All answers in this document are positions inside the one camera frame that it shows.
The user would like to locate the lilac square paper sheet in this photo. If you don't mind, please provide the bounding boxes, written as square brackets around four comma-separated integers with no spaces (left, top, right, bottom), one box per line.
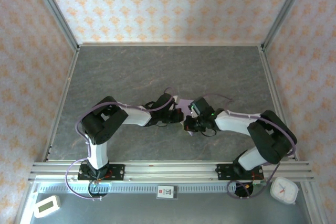
[175,98,200,137]

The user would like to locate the white square clock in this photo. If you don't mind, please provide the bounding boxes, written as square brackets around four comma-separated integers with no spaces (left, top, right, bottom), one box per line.
[270,176,300,205]

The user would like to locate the aluminium table edge bar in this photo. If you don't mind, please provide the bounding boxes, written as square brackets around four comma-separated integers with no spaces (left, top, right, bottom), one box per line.
[259,47,299,161]
[77,42,265,48]
[43,48,81,162]

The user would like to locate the white label card red mark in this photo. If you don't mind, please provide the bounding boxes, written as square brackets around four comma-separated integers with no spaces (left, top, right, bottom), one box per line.
[156,185,179,200]

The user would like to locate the grey metal shelf panel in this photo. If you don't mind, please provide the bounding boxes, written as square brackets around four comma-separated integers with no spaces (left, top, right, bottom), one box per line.
[30,192,313,224]

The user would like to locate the white digital timer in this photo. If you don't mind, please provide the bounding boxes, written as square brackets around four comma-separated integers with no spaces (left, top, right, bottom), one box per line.
[34,195,61,218]

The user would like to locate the aluminium mounting rail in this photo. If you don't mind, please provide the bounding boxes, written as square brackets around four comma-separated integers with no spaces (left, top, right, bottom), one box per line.
[28,161,314,182]

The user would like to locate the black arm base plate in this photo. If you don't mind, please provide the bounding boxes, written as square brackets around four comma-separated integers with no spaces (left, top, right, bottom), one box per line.
[216,163,264,182]
[78,164,125,182]

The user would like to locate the black round cable port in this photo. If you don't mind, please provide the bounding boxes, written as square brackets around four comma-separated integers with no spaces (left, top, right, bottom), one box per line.
[234,181,255,199]
[88,180,110,199]

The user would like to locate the slotted grey cable duct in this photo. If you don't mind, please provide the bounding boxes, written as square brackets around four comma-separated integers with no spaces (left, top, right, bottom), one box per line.
[35,183,237,194]

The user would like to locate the aluminium frame post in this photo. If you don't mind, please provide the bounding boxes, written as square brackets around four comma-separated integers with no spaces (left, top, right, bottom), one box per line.
[261,0,313,49]
[28,0,80,51]

